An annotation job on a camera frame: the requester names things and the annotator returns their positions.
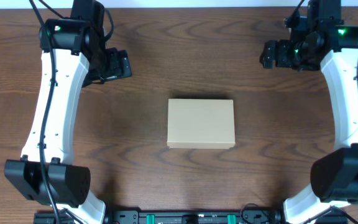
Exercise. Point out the black rail with mounts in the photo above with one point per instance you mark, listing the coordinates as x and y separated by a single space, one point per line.
225 217

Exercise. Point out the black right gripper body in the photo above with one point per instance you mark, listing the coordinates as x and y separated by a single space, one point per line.
269 54

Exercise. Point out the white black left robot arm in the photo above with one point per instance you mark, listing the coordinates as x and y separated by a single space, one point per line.
74 55

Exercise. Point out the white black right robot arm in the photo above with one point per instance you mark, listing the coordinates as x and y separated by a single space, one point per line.
331 49

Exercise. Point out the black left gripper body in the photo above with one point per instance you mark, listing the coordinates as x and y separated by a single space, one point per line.
117 66

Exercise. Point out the cardboard box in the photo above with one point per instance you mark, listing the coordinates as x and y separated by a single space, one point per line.
200 124

